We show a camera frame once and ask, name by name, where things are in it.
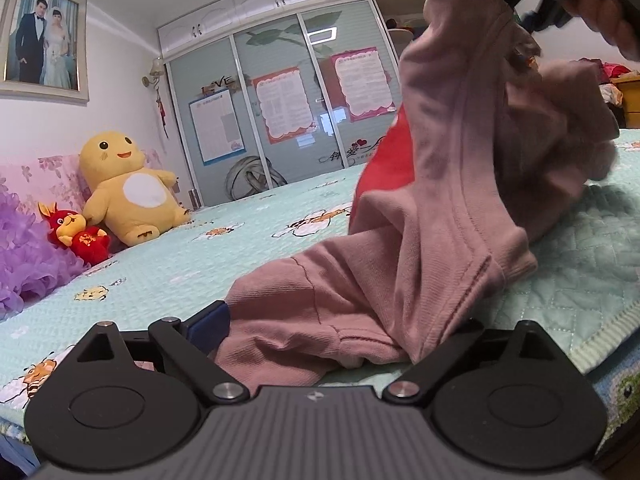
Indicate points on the pink sweatshirt with red print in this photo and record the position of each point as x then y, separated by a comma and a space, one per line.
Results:
450, 185

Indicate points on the yellow plush toy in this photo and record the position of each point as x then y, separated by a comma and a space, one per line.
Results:
135, 195

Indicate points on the red hanging ornament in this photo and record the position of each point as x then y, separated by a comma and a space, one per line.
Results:
161, 110

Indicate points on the mint bee-print quilted bedspread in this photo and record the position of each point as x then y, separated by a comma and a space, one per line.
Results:
200, 270

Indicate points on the wall lamp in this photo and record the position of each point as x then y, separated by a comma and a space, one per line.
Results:
155, 72

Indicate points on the blue bordered paper poster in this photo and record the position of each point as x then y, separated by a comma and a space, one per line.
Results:
217, 125

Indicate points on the person's right hand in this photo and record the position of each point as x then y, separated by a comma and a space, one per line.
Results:
600, 10

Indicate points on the pile of bedding and clothes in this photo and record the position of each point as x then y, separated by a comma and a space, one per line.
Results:
612, 69

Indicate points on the blue patterned bed sheet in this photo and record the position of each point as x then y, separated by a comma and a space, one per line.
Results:
620, 410

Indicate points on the yellow wooden dresser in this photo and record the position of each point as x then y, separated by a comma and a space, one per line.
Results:
630, 100

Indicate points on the grey metal bottle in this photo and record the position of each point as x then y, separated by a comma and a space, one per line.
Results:
194, 199

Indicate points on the framed wedding photo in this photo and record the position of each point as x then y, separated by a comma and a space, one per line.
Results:
45, 35

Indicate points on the pink bordered paper poster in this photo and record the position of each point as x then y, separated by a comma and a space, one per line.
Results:
362, 85
285, 105

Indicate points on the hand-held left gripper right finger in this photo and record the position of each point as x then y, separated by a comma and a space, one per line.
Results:
450, 355

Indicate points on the wardrobe with sliding glass doors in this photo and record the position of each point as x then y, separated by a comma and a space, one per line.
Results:
280, 50

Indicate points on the purple ruffled pillow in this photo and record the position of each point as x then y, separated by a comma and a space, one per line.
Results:
30, 260

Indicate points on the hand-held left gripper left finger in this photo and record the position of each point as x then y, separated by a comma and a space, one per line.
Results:
212, 322

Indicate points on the red plush toy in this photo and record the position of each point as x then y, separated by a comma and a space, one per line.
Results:
82, 240

